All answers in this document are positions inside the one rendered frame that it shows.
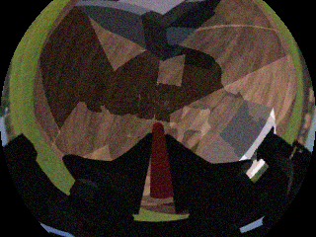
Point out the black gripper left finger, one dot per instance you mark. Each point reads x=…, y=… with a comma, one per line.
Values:
x=124, y=175

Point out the dark red peg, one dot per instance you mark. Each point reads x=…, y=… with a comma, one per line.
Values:
x=161, y=185

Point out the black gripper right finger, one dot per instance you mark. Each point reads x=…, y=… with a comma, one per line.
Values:
x=193, y=177

